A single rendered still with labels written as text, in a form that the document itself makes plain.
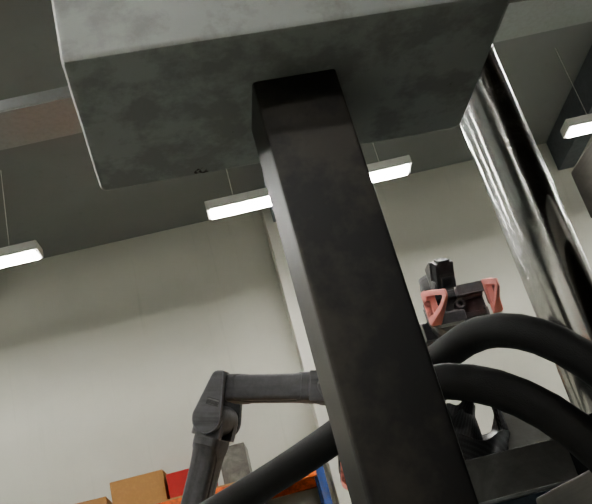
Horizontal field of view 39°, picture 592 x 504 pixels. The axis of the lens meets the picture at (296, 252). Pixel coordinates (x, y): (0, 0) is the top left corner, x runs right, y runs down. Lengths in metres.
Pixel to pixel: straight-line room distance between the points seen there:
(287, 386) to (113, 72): 1.12
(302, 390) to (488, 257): 6.05
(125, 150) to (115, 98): 0.06
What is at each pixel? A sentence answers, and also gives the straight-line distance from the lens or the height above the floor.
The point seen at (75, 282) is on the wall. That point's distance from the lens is 7.61.
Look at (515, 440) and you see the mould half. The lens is 1.14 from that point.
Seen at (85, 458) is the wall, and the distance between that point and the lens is 7.11.
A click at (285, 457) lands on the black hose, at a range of 0.78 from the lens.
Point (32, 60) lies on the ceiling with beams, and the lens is 5.54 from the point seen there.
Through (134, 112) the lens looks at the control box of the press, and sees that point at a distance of 0.58.
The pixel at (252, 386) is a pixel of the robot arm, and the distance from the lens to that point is 1.63.
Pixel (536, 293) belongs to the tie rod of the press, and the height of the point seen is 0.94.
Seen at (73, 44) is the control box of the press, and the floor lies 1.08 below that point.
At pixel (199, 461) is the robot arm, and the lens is 1.66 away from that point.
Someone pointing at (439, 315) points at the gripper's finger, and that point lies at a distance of 1.50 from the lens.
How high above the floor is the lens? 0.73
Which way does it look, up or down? 24 degrees up
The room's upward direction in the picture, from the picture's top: 15 degrees counter-clockwise
